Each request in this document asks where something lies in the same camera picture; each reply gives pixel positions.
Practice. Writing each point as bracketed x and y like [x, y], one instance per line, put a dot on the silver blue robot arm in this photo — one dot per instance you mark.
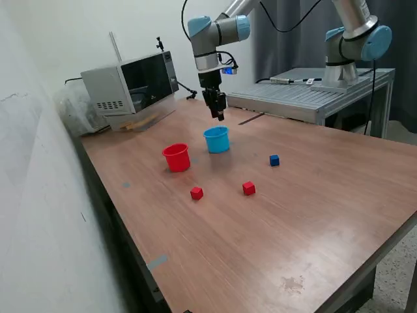
[224, 29]

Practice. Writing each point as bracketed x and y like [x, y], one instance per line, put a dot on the aluminium profile robot stand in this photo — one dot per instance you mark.
[277, 94]

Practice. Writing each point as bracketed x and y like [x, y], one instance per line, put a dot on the thin white rod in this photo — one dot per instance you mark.
[115, 47]

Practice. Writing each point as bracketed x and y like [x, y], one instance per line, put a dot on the yellow wooden sticks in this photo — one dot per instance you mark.
[140, 123]

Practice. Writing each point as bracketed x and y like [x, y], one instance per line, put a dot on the dark thin strip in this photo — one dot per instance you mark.
[251, 119]

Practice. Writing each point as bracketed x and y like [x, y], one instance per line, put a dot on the aluminium robot mounting plate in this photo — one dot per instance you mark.
[329, 88]

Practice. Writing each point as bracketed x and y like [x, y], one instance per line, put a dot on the clear plastic bag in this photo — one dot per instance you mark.
[75, 111]

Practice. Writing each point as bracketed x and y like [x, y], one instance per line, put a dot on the silver microwave oven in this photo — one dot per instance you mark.
[107, 84]

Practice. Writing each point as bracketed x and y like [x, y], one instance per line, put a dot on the red plastic cup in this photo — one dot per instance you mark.
[177, 161]

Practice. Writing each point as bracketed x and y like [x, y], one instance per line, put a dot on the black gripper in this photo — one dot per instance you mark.
[210, 81]

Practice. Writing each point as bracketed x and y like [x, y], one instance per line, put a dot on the long grey tape strip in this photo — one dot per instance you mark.
[157, 261]

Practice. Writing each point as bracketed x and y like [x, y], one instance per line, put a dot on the blue cube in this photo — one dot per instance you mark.
[274, 160]

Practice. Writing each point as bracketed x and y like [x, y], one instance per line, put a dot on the white warning tag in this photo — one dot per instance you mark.
[310, 80]

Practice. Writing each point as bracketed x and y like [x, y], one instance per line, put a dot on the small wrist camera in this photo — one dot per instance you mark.
[229, 70]

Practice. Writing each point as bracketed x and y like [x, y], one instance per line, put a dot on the blue plastic cup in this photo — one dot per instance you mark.
[216, 143]

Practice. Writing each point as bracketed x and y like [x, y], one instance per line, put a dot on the small black camera mount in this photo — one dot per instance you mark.
[159, 44]

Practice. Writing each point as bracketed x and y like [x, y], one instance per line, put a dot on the red cube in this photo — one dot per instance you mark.
[248, 188]
[196, 193]

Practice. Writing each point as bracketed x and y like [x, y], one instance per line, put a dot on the dark grey curtain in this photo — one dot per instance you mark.
[293, 49]

